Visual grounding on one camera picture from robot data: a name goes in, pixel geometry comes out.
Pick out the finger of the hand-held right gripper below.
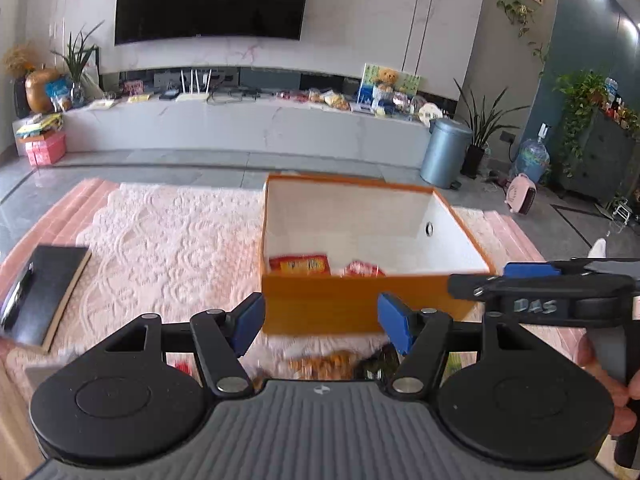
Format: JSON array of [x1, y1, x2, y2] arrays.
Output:
[[503, 258, 640, 278], [446, 273, 577, 322]]

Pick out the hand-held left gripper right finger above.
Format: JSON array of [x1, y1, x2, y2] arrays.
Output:
[[377, 292, 541, 398]]

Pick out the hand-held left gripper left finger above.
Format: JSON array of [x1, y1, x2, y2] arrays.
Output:
[[102, 292, 266, 398]]

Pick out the dark green snack packet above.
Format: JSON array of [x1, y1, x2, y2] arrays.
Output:
[[357, 345, 401, 382]]

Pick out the orange cardboard box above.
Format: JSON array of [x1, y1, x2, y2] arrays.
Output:
[[260, 174, 497, 336]]

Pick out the clear peanut snack packet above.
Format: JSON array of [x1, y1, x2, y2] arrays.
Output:
[[290, 352, 358, 381]]

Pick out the person's right hand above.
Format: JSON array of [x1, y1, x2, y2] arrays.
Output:
[[607, 367, 640, 438]]

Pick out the red white snack packet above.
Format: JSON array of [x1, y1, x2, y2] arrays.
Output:
[[344, 260, 386, 278]]

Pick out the red yellow snack packet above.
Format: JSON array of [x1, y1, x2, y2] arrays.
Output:
[[270, 254, 332, 276]]

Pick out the pink fan heater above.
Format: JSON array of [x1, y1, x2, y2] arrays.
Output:
[[504, 172, 537, 216]]

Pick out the white lace tablecloth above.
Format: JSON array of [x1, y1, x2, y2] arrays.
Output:
[[7, 182, 586, 396]]

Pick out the blue water jug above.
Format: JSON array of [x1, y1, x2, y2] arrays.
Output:
[[514, 122, 551, 183]]

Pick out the long-leaf potted plant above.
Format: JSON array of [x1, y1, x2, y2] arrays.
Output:
[[452, 77, 531, 178]]

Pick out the dark green cabinet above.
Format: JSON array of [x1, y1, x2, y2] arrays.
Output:
[[555, 107, 640, 203]]

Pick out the grey trash can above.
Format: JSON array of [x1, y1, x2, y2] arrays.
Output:
[[420, 117, 473, 190]]

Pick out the trailing vine plant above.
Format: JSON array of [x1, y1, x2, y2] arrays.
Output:
[[552, 71, 608, 176]]

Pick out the pile of white packages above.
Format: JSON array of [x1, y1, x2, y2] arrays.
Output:
[[390, 92, 445, 123]]

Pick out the black notebook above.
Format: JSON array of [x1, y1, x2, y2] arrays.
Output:
[[0, 244, 93, 353]]

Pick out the white router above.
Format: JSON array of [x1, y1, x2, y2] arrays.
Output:
[[176, 67, 213, 103]]

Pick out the pile of snack bags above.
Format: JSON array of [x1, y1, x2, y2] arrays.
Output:
[[277, 87, 351, 111]]

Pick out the black phone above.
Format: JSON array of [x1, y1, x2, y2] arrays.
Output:
[[0, 260, 35, 328]]

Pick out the brown teddy bear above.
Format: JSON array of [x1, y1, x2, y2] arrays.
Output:
[[374, 67, 401, 93]]

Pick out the pink box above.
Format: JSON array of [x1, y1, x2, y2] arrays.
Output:
[[25, 132, 67, 167]]

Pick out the stack of colourful books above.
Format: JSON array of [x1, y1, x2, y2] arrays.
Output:
[[15, 112, 66, 141]]

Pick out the green plant in glass vase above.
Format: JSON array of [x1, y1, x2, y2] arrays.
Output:
[[50, 20, 106, 108]]

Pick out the blue snack bag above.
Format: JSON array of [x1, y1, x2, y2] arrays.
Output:
[[45, 77, 73, 111]]

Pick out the orange gourd vase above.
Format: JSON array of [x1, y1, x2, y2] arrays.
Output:
[[25, 67, 63, 113]]

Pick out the black television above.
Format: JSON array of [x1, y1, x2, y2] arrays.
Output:
[[114, 0, 313, 46]]

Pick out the dried yellow flowers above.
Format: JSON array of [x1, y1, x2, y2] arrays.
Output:
[[2, 42, 38, 78]]

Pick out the wall climbing vine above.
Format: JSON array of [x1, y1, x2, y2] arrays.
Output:
[[495, 0, 551, 76]]

